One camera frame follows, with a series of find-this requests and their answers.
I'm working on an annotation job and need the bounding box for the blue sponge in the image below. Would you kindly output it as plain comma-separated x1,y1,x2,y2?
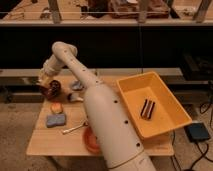
46,114,66,128

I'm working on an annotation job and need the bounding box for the orange bowl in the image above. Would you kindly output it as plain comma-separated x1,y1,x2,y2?
83,127,100,154

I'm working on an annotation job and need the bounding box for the orange yellow toy fruit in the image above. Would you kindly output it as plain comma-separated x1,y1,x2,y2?
50,103,63,114

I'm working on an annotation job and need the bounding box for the yellow plastic bin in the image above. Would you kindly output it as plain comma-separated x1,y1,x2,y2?
117,72,192,139

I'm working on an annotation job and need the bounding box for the blue crumpled cloth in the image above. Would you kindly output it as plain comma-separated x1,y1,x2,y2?
71,81,84,91

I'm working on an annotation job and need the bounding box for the light handled spatula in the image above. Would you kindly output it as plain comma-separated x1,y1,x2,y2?
67,93,83,102

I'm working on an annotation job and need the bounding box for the black cable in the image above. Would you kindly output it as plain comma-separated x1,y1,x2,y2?
170,129,213,171

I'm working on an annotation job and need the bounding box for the dark striped block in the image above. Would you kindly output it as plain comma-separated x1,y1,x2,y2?
140,99,155,120

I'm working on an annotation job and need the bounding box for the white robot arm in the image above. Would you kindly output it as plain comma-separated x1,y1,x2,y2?
38,42,156,171

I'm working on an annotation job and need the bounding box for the wooden table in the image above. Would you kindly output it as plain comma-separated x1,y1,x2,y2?
26,76,174,156

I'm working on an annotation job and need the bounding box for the metal spoon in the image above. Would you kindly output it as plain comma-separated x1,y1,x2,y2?
62,121,88,135

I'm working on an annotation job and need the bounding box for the dark purple bowl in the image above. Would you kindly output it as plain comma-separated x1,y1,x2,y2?
40,80,61,100

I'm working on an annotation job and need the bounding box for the black box on floor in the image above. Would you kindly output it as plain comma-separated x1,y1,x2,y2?
184,123,211,142

